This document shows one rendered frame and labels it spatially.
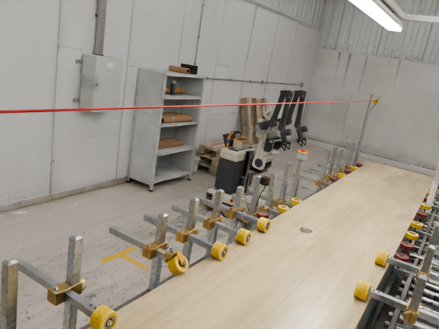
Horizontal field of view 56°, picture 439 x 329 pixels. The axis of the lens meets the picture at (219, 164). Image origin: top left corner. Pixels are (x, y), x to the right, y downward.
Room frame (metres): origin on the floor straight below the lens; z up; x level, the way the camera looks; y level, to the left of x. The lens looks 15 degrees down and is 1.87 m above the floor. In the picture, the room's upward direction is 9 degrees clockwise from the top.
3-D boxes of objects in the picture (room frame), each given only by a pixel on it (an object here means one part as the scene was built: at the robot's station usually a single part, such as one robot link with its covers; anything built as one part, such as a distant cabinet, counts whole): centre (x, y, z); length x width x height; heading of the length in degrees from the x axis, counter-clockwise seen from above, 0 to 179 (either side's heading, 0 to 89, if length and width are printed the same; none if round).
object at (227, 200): (4.89, -0.33, 0.16); 0.67 x 0.64 x 0.25; 60
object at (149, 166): (5.59, 0.80, 0.78); 0.90 x 0.45 x 1.55; 150
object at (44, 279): (1.33, 0.52, 0.95); 0.50 x 0.04 x 0.04; 60
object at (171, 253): (1.68, 0.13, 0.95); 0.10 x 0.04 x 0.10; 60
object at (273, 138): (4.74, -0.58, 0.99); 0.28 x 0.16 x 0.22; 150
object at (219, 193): (2.21, -0.03, 0.90); 0.04 x 0.04 x 0.48; 60
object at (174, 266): (1.67, 0.11, 0.93); 0.09 x 0.08 x 0.09; 60
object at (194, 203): (2.00, 0.10, 0.90); 0.04 x 0.04 x 0.48; 60
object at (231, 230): (2.20, 0.02, 0.95); 0.50 x 0.04 x 0.04; 60
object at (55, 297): (1.33, 0.48, 0.95); 0.14 x 0.06 x 0.05; 150
